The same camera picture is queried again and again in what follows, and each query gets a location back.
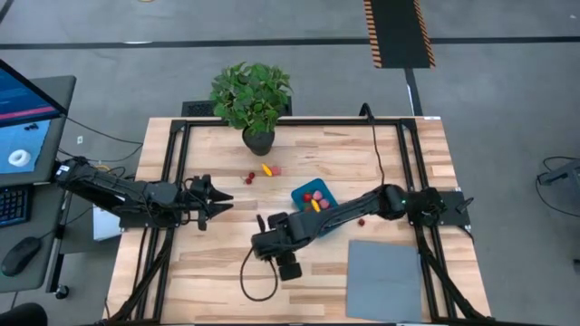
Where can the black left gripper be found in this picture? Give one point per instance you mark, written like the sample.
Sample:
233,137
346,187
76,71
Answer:
195,194

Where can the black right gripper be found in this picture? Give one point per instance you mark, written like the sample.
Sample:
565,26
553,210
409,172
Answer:
276,237

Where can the pink toy peach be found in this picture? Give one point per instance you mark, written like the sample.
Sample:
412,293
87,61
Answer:
317,195
324,203
275,170

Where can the blue plastic tupperware container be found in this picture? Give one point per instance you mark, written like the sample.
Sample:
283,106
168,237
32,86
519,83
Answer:
324,188

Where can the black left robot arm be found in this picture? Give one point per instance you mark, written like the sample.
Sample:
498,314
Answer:
113,190

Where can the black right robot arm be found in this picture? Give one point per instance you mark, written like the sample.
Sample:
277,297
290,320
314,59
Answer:
353,208

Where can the black perforated floor grate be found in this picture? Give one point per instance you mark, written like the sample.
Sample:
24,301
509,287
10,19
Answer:
195,108

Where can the green potted plant black pot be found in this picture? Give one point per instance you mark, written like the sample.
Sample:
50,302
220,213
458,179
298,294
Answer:
251,95

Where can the grey square container lid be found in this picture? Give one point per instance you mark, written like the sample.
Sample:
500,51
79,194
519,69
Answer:
385,280

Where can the white box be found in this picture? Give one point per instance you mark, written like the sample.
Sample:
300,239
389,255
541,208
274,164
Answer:
104,226

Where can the grey computer desk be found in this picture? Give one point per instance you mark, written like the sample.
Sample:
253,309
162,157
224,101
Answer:
45,226

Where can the black desk caster wheel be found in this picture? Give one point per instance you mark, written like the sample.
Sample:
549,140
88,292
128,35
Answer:
62,292

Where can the black computer mouse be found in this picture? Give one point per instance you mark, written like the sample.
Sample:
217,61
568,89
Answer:
20,253

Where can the black backlit keyboard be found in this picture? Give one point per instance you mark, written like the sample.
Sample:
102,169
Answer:
11,206

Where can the computer monitor blue screen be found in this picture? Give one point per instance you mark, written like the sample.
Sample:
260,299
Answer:
22,97

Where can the black office chair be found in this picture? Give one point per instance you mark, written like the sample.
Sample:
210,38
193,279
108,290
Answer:
22,317

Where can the black hazard-striped floor mat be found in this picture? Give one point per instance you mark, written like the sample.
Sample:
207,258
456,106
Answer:
399,31

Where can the grey stand foot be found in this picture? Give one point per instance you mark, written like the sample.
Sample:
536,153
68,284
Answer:
566,172

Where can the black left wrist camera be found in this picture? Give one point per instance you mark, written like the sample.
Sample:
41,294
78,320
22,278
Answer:
202,222

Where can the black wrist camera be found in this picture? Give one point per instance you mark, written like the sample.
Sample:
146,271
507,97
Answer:
290,269
202,222

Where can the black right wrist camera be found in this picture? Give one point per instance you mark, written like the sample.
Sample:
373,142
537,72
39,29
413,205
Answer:
290,269

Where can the black aluminium table frame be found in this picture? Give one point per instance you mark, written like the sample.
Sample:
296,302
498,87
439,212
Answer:
340,122

